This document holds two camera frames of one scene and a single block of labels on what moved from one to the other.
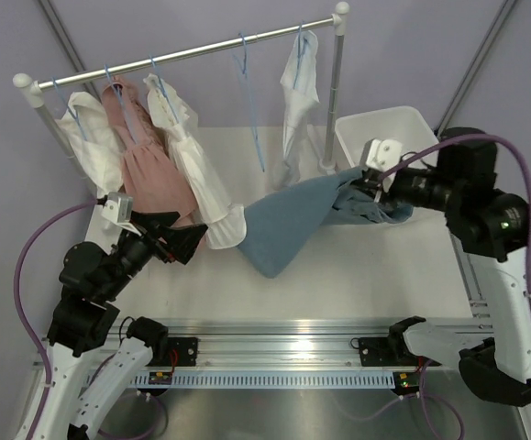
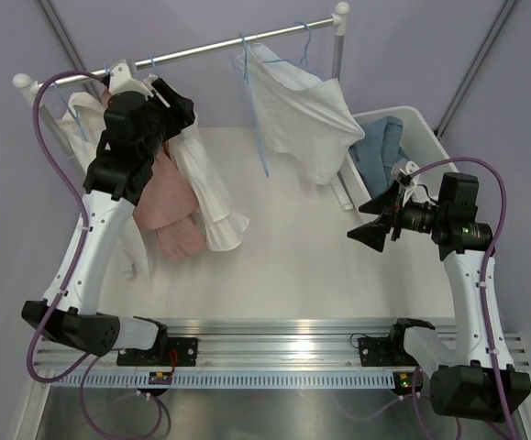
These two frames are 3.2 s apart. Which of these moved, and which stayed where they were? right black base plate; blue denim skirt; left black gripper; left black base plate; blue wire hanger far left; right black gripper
Moved: left black gripper; right black gripper; blue denim skirt
Stayed: right black base plate; blue wire hanger far left; left black base plate
